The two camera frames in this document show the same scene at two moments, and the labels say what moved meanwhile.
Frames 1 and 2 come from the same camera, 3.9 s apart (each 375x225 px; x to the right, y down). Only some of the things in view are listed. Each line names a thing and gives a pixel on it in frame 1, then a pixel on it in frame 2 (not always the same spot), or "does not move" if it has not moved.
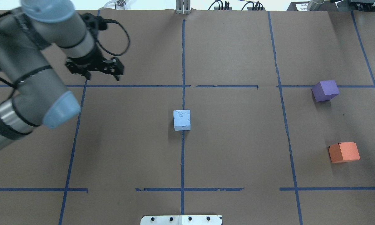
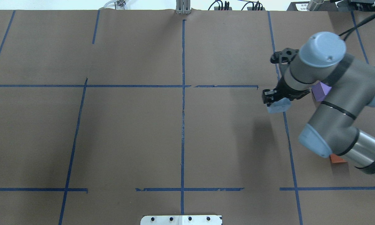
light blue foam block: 182,120 -> 283,104
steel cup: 314,5 does not move
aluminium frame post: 183,7 does not move
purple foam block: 325,90 does not move
